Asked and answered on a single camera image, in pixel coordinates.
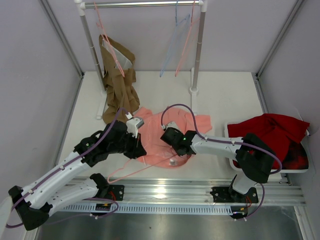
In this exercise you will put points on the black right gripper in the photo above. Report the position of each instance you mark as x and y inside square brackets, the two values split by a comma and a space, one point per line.
[179, 154]

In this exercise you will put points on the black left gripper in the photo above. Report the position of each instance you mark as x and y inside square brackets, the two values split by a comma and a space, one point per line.
[137, 150]

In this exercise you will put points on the pink wire hanger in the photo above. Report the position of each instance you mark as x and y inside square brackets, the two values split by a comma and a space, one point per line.
[188, 41]
[130, 172]

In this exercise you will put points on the pink skirt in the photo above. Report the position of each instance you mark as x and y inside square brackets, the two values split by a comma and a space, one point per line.
[182, 118]

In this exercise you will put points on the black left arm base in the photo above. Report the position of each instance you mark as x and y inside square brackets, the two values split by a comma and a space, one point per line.
[109, 191]

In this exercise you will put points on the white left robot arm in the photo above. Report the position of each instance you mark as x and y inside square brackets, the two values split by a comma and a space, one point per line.
[36, 202]

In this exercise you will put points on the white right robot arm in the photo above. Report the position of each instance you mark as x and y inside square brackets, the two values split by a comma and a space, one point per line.
[254, 157]

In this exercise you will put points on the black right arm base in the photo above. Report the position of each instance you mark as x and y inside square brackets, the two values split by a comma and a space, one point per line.
[241, 191]

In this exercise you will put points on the tan brown skirt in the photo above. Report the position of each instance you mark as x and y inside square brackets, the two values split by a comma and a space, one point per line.
[119, 87]

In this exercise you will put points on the pink hanger holding tan skirt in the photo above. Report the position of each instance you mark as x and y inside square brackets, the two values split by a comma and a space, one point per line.
[105, 38]

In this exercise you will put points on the red garment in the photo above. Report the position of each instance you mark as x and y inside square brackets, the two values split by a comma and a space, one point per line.
[275, 130]

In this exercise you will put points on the white perforated basket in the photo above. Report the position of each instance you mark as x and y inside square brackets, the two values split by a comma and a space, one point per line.
[305, 160]

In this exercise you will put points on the white garment rack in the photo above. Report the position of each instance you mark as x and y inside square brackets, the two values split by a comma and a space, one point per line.
[203, 4]

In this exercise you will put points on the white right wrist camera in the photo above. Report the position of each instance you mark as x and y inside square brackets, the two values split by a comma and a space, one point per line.
[171, 124]

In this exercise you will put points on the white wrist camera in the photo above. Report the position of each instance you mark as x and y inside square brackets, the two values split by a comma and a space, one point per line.
[171, 124]
[133, 124]

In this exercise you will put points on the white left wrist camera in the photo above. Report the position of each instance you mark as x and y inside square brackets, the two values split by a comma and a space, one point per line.
[133, 124]

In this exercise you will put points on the aluminium mounting rail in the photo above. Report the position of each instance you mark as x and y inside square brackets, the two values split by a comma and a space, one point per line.
[197, 191]

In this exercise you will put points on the white slotted cable duct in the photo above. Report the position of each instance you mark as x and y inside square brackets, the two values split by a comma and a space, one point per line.
[139, 208]

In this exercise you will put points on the blue wire hanger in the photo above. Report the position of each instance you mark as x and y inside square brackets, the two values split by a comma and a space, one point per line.
[180, 28]

